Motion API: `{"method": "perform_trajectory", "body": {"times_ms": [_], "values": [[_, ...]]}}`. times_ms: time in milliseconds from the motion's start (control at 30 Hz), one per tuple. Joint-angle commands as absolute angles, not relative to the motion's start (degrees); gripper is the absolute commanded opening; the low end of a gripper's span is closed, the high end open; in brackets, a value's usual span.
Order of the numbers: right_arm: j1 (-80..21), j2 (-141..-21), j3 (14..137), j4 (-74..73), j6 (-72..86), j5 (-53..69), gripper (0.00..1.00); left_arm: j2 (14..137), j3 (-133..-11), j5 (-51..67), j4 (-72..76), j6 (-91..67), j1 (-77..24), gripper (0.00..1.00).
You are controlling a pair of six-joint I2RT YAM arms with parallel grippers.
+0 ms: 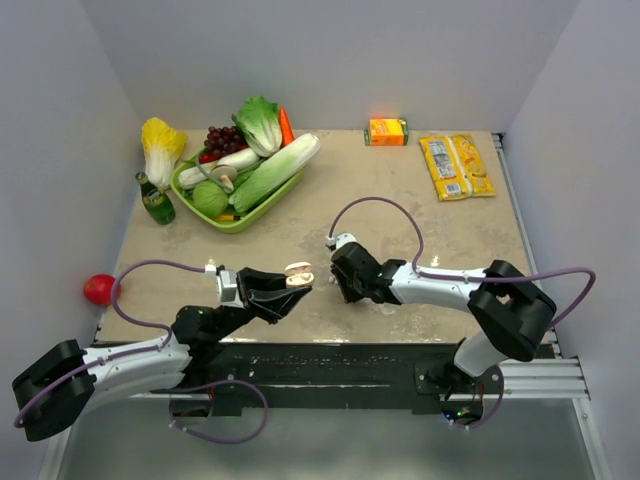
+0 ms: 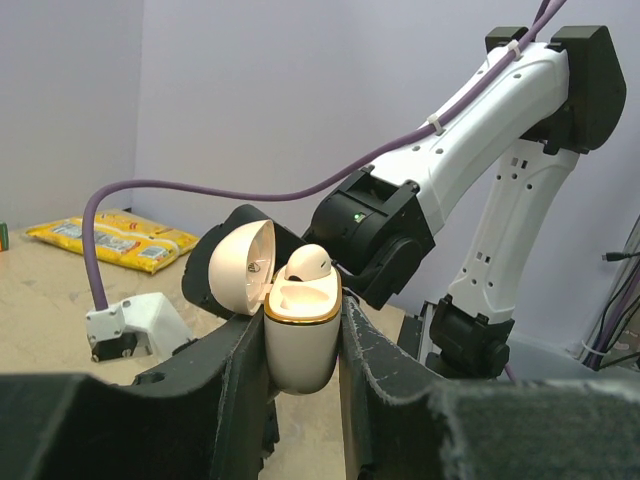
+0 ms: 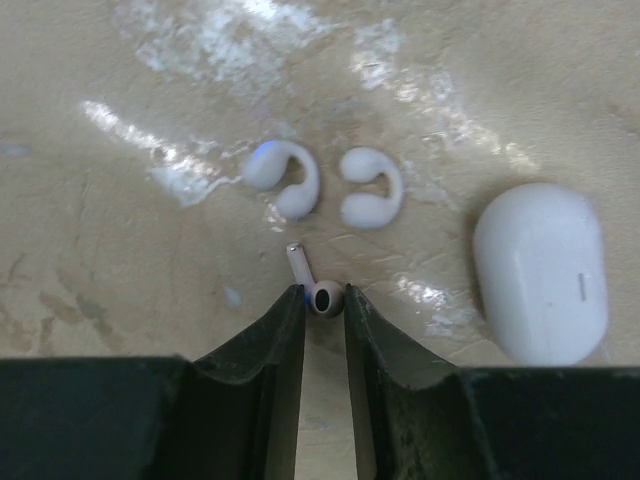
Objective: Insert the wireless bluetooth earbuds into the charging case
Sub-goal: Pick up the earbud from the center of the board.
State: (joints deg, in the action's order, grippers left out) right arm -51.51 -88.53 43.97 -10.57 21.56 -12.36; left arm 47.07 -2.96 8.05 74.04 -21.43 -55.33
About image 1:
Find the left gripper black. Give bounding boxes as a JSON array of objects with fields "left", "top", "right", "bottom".
[{"left": 211, "top": 267, "right": 311, "bottom": 341}]

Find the beige earbud charging case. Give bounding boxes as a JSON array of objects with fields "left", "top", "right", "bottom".
[{"left": 284, "top": 261, "right": 315, "bottom": 288}]

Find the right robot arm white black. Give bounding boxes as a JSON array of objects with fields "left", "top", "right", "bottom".
[{"left": 327, "top": 234, "right": 556, "bottom": 393}]

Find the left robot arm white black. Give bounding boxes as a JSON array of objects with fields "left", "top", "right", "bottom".
[{"left": 12, "top": 262, "right": 314, "bottom": 442}]

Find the green plastic basket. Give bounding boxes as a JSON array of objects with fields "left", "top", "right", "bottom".
[{"left": 170, "top": 148, "right": 306, "bottom": 234}]

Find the round green cabbage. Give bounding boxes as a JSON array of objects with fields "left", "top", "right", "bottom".
[{"left": 192, "top": 181, "right": 228, "bottom": 219}]

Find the long green napa cabbage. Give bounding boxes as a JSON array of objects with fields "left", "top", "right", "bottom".
[{"left": 229, "top": 133, "right": 321, "bottom": 212}]

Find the beige mushroom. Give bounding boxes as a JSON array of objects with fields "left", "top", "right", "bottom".
[{"left": 209, "top": 165, "right": 238, "bottom": 193}]

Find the white radish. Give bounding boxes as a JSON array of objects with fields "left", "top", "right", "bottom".
[{"left": 177, "top": 148, "right": 260, "bottom": 193}]

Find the green glass bottle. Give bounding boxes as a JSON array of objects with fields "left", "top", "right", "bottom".
[{"left": 135, "top": 172, "right": 176, "bottom": 225}]

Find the red chili pepper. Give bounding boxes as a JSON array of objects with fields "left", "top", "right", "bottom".
[{"left": 199, "top": 153, "right": 218, "bottom": 164}]

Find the purple grapes bunch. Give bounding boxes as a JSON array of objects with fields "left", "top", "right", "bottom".
[{"left": 203, "top": 126, "right": 248, "bottom": 159}]

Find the orange carrot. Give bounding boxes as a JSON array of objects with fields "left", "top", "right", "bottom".
[{"left": 279, "top": 107, "right": 295, "bottom": 147}]

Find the red tomato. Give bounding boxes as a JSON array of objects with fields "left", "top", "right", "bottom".
[{"left": 83, "top": 274, "right": 115, "bottom": 307}]

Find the orange juice box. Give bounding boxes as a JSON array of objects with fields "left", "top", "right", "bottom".
[{"left": 364, "top": 118, "right": 409, "bottom": 147}]

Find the yellow snack packet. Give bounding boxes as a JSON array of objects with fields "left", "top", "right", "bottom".
[{"left": 419, "top": 134, "right": 496, "bottom": 202}]

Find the green lettuce head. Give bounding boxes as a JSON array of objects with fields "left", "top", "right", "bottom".
[{"left": 232, "top": 96, "right": 282, "bottom": 158}]

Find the yellow napa cabbage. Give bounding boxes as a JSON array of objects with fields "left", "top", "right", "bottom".
[{"left": 141, "top": 117, "right": 188, "bottom": 190}]

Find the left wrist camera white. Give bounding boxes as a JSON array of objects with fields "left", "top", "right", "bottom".
[{"left": 204, "top": 263, "right": 238, "bottom": 306}]

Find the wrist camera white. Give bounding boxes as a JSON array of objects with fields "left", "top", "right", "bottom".
[
  {"left": 204, "top": 263, "right": 238, "bottom": 306},
  {"left": 325, "top": 233, "right": 356, "bottom": 251}
]

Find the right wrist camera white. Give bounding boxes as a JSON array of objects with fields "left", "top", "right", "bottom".
[{"left": 325, "top": 233, "right": 356, "bottom": 251}]

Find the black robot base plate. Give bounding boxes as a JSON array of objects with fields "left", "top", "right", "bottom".
[{"left": 172, "top": 343, "right": 503, "bottom": 418}]

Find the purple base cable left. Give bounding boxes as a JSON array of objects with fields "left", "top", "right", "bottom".
[{"left": 167, "top": 378, "right": 270, "bottom": 445}]

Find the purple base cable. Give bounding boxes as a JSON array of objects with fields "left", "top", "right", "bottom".
[
  {"left": 167, "top": 378, "right": 270, "bottom": 445},
  {"left": 447, "top": 369, "right": 506, "bottom": 431}
]

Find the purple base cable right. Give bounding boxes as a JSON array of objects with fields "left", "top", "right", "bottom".
[{"left": 447, "top": 369, "right": 506, "bottom": 431}]

